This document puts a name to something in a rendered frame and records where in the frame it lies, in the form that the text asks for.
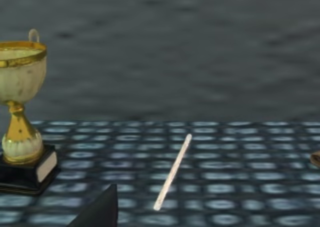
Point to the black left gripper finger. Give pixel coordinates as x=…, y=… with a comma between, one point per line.
x=101, y=211

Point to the thin white stick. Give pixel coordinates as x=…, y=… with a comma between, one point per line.
x=172, y=173

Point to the gold and white trophy cup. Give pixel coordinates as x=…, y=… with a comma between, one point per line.
x=21, y=92

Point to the brown object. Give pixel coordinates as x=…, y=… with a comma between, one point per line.
x=315, y=158

